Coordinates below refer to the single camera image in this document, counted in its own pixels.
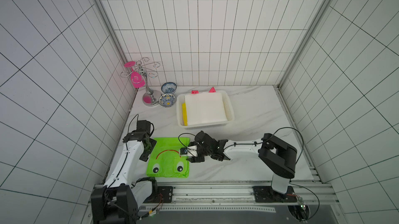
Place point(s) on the blue white bowl upper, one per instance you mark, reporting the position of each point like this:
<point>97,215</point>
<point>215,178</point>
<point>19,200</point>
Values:
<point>168,88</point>

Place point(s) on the yellow raincoat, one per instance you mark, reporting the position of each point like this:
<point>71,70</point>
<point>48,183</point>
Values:
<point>184,114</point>

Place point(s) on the left base wiring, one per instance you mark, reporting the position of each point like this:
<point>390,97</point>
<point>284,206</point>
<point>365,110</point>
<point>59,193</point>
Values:
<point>149,213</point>

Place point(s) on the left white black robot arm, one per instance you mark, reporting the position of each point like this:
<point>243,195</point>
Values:
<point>118,201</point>

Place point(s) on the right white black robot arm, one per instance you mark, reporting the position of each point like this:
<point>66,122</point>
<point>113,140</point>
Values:
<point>279,156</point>

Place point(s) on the white raincoat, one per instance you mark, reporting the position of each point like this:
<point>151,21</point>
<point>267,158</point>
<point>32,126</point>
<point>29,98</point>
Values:
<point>205,108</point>

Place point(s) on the blue white bowl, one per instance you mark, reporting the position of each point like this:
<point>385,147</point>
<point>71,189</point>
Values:
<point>167,100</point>
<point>168,88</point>

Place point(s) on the silver glass holder stand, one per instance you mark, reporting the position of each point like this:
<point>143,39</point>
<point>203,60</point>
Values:
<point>147,68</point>

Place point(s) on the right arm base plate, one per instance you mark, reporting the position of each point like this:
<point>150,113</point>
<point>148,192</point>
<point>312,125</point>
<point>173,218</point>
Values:
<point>265,194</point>

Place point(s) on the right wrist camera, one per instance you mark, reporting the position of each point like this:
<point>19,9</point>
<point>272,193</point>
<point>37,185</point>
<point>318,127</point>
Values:
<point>189,151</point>

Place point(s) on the pink bunny raincoat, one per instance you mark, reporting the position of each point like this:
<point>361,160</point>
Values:
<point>211,90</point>

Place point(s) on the blue white bowl lower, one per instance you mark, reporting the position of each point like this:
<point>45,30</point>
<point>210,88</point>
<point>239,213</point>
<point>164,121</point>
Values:
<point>167,100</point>

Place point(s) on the base wiring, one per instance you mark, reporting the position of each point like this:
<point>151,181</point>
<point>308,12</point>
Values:
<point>307,206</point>
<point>149,213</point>

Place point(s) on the green frog raincoat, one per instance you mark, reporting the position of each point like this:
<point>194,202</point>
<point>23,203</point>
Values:
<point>165,159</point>

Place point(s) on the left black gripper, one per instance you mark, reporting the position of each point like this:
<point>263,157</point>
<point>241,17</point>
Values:
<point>144,157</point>

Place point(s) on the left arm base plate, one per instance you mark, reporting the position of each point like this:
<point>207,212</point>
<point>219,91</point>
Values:
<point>163,194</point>

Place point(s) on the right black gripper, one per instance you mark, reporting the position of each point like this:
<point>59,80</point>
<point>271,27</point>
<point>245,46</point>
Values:
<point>199,151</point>

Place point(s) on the right base wiring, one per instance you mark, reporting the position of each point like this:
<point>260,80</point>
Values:
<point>307,206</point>

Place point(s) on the aluminium mounting rail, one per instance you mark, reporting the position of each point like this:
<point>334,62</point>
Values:
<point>193,194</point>

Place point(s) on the pink wine glass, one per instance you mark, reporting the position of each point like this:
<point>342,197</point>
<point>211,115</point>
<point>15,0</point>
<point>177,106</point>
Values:
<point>134,75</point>

